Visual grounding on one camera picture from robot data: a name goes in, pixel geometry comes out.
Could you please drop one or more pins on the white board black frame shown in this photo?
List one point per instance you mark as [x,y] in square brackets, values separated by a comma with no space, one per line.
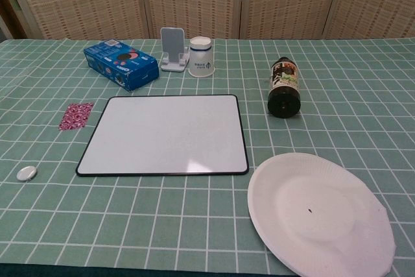
[162,134]

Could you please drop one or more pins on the green checked tablecloth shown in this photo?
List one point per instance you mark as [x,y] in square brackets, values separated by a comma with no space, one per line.
[194,218]

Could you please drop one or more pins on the white paper plate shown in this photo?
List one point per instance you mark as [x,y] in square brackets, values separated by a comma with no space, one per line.
[317,212]

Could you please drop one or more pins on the blue Oreo cookie box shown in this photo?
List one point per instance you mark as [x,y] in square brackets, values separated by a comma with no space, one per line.
[129,63]

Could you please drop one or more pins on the dark drink bottle with label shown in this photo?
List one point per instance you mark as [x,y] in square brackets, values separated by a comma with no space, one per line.
[284,89]

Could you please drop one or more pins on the white phone stand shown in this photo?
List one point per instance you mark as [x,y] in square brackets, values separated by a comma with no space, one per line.
[173,45]

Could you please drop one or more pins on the upturned white paper cup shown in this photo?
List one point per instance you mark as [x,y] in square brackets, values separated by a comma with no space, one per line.
[201,61]

